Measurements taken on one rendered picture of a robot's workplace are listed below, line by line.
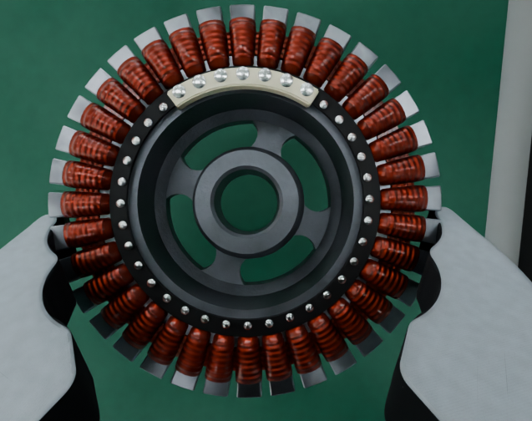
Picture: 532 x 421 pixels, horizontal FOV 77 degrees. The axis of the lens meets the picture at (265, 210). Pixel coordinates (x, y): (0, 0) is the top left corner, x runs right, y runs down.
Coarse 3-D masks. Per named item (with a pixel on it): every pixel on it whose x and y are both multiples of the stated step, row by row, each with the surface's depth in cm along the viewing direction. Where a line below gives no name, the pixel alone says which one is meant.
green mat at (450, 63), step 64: (0, 0) 17; (64, 0) 17; (128, 0) 17; (192, 0) 18; (256, 0) 18; (320, 0) 18; (384, 0) 18; (448, 0) 18; (0, 64) 18; (64, 64) 18; (448, 64) 18; (0, 128) 18; (448, 128) 18; (0, 192) 18; (256, 192) 18; (320, 192) 18; (448, 192) 18; (192, 256) 18; (128, 384) 18; (320, 384) 18; (384, 384) 18
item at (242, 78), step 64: (128, 64) 9; (192, 64) 9; (256, 64) 10; (320, 64) 9; (384, 64) 10; (64, 128) 10; (128, 128) 9; (192, 128) 11; (256, 128) 12; (320, 128) 10; (384, 128) 9; (64, 192) 9; (128, 192) 10; (192, 192) 11; (384, 192) 9; (128, 256) 9; (256, 256) 11; (320, 256) 11; (384, 256) 9; (128, 320) 9; (192, 320) 9; (256, 320) 9; (320, 320) 9; (384, 320) 10; (192, 384) 10; (256, 384) 10
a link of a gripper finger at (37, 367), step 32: (32, 224) 10; (64, 224) 10; (0, 256) 8; (32, 256) 8; (64, 256) 10; (0, 288) 8; (32, 288) 8; (64, 288) 9; (0, 320) 7; (32, 320) 7; (64, 320) 8; (0, 352) 6; (32, 352) 6; (64, 352) 6; (0, 384) 6; (32, 384) 6; (64, 384) 6; (0, 416) 5; (32, 416) 5; (64, 416) 6; (96, 416) 6
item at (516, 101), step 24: (528, 0) 18; (528, 24) 18; (504, 48) 18; (528, 48) 18; (504, 72) 18; (528, 72) 18; (504, 96) 18; (528, 96) 18; (504, 120) 18; (528, 120) 18; (504, 144) 18; (528, 144) 18; (504, 168) 18; (528, 168) 18; (504, 192) 18; (504, 216) 18; (504, 240) 18
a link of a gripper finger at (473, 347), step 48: (480, 240) 9; (432, 288) 8; (480, 288) 7; (528, 288) 7; (432, 336) 6; (480, 336) 6; (528, 336) 6; (432, 384) 6; (480, 384) 6; (528, 384) 6
